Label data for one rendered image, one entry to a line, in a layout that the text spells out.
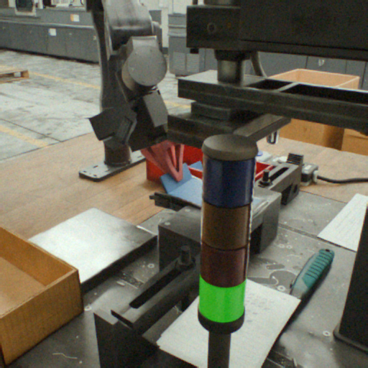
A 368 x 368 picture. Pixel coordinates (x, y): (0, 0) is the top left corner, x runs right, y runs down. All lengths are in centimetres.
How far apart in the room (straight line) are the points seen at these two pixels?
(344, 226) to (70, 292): 50
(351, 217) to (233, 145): 58
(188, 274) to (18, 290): 26
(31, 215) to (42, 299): 33
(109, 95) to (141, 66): 33
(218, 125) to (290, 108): 9
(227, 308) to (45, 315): 27
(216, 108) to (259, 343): 28
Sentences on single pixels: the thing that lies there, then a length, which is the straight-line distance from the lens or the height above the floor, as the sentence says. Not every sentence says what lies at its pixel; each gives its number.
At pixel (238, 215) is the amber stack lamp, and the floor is 115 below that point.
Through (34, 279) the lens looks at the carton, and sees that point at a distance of 65.
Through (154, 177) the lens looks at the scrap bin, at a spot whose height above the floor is 91.
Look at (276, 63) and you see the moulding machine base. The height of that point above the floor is 43.
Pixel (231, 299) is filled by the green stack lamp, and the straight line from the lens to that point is 33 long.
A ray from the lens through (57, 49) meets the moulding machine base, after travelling 912.
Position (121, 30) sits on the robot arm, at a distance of 68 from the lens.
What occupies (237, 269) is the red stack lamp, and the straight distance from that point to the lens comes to 32.
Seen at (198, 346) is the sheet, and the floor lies 95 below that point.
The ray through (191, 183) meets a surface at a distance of 70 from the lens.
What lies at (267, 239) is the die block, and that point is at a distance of 70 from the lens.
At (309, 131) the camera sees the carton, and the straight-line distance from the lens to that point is 294.
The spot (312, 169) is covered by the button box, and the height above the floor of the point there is 93.
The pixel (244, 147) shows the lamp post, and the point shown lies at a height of 120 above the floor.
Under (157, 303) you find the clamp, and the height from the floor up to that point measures 97.
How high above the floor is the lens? 129
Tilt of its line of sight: 25 degrees down
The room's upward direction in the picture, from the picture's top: straight up
